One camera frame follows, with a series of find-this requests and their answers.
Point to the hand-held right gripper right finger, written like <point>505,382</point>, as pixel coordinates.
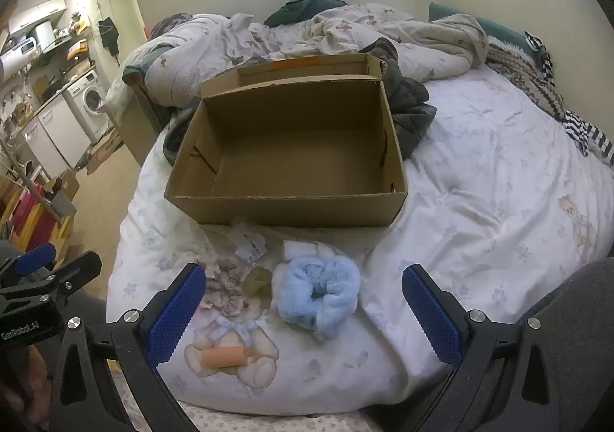
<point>431,317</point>

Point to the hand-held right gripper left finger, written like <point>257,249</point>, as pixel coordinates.
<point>175,317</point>

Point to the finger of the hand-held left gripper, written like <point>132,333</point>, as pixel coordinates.
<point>36,255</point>
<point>76,271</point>

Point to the peach foam roll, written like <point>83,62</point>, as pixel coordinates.
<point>223,357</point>

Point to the floral print scrunchie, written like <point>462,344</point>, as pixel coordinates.
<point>223,271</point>

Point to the light blue fluffy scrunchie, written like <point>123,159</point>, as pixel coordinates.
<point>316,293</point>

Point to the cardboard box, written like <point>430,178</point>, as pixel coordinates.
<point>297,158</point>

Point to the person's left hand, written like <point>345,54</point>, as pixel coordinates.
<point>26,377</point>

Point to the yellow wooden shelf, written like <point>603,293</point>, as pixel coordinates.
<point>33,221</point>

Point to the metal rack pole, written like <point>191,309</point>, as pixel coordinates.
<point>29,178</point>

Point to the pale yellow scrunchie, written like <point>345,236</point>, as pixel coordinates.
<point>256,285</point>

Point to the clear plastic packet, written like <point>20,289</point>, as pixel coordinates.
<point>249,242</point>

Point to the white low cabinet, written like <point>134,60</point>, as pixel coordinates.
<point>55,134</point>

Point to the white floral bear quilt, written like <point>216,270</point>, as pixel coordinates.
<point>479,202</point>

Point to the person's gray pants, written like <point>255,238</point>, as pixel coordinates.
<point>580,317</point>

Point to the white washing machine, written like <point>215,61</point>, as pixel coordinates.
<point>88,101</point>

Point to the white kitchen appliance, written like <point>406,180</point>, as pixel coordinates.
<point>26,46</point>

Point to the dark green quilted cloth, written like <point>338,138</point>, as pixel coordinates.
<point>407,101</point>

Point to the black hanging garment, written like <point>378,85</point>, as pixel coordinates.
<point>109,36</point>

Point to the black white striped cloth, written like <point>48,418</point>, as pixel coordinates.
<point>585,130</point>

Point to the white upper cabinet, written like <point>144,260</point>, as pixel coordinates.
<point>38,12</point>

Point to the patterned knit blanket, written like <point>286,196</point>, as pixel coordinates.
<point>527,77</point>

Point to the gray furry cloth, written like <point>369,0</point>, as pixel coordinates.
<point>170,24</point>

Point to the teal pillow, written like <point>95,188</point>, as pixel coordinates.
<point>499,29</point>

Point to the rumpled floral duvet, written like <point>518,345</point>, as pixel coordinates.
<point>297,36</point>

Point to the dark teal garment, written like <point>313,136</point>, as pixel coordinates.
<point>302,7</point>

